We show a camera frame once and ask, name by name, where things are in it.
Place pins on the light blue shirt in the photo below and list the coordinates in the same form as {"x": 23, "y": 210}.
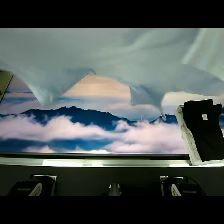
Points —
{"x": 110, "y": 53}

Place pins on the black garment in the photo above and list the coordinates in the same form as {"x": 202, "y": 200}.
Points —
{"x": 203, "y": 130}

